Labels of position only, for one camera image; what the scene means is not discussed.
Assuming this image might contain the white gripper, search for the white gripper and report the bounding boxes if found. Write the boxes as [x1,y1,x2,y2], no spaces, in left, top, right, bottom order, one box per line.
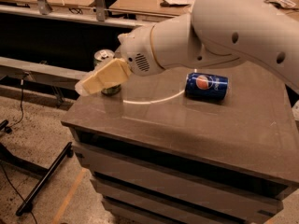
[75,25,164,96]

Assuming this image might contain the green soda can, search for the green soda can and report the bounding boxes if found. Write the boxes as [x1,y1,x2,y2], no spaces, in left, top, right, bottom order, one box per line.
[93,49,121,96]

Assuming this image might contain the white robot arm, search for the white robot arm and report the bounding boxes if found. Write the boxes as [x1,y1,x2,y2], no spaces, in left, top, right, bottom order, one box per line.
[75,0,299,95]

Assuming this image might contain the blue Pepsi can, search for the blue Pepsi can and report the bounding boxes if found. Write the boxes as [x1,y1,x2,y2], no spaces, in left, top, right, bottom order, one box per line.
[185,73,229,100]

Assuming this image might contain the grey drawer cabinet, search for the grey drawer cabinet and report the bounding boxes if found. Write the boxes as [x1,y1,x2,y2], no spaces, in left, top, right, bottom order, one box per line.
[62,63,299,224]

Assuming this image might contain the black metal stand leg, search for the black metal stand leg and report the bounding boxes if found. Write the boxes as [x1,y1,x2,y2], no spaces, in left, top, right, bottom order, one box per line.
[16,142,74,217]

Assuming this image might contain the metal bracket post middle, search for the metal bracket post middle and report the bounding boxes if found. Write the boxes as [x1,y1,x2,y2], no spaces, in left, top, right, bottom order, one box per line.
[94,0,106,21]

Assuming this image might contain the metal bracket post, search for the metal bracket post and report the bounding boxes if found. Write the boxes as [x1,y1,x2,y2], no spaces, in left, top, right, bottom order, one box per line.
[94,0,106,21]
[37,0,52,15]

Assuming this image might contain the black floor cable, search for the black floor cable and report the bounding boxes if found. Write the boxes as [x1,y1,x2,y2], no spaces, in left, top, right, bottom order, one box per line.
[0,73,39,224]

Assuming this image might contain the metal bracket post left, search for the metal bracket post left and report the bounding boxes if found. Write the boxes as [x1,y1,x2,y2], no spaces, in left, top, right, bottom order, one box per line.
[37,0,52,15]

